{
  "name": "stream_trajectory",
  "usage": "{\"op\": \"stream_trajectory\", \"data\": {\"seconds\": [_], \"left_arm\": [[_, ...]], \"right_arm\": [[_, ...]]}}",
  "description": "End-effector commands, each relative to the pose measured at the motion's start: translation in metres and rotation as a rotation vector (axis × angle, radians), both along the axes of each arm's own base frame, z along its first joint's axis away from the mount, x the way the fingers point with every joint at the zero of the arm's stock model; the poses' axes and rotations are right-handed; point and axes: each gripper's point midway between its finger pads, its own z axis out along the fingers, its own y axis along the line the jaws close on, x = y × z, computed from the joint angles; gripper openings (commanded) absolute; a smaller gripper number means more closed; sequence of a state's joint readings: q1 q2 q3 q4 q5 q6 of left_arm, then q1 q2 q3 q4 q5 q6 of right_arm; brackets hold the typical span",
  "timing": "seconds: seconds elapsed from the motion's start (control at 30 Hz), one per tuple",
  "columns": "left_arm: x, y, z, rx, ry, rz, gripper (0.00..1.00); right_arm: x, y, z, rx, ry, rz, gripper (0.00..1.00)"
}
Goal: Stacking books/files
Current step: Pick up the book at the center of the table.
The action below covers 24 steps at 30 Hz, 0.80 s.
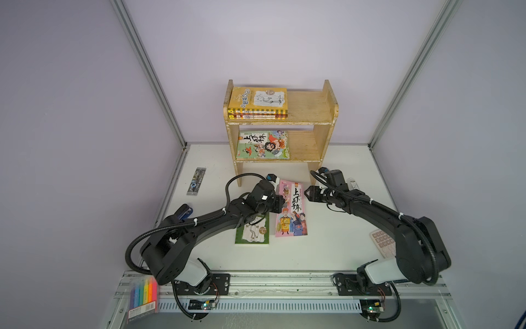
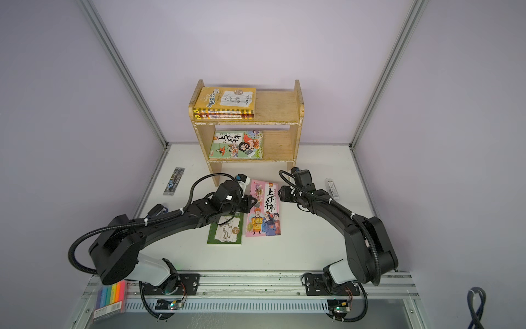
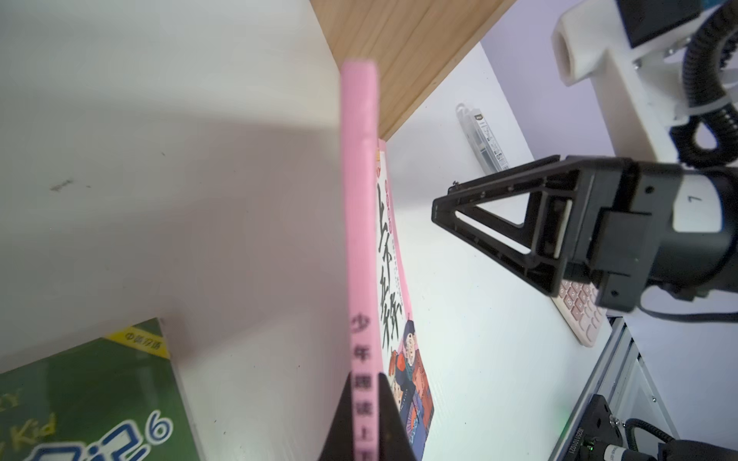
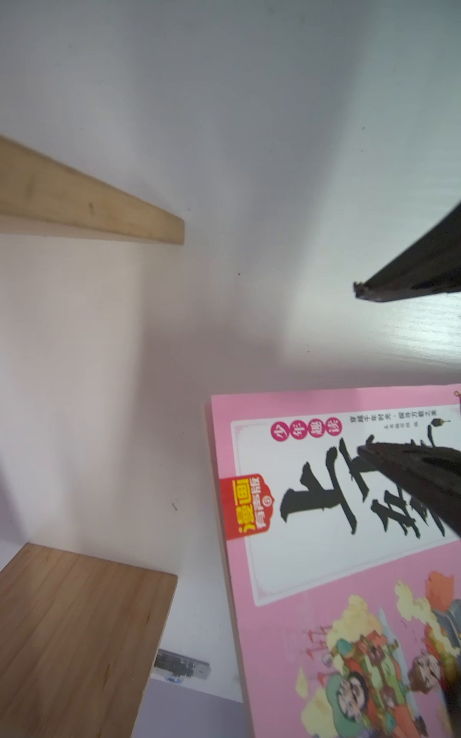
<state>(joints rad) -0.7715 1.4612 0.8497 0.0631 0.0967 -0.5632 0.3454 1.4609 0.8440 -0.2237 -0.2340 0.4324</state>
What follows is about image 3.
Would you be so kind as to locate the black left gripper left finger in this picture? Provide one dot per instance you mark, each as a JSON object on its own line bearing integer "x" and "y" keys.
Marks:
{"x": 339, "y": 443}

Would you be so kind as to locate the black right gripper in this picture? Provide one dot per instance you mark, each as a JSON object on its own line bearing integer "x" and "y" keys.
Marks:
{"x": 598, "y": 220}

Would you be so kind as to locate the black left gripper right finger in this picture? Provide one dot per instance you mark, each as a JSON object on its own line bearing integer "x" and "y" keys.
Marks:
{"x": 393, "y": 442}

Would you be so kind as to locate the pink Chinese comic book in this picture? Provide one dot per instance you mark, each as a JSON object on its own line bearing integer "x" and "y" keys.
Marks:
{"x": 384, "y": 351}

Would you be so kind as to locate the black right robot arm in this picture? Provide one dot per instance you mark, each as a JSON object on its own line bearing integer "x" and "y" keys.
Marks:
{"x": 698, "y": 252}

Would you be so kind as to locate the pink calculator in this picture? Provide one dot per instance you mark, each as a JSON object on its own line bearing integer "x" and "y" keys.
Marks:
{"x": 576, "y": 304}

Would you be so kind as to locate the wooden two-tier bookshelf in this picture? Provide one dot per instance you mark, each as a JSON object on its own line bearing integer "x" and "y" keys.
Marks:
{"x": 415, "y": 44}

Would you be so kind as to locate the green wimpy kid book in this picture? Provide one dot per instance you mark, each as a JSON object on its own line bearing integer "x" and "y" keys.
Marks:
{"x": 113, "y": 398}

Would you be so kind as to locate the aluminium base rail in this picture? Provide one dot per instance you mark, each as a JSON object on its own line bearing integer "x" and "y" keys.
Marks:
{"x": 620, "y": 388}

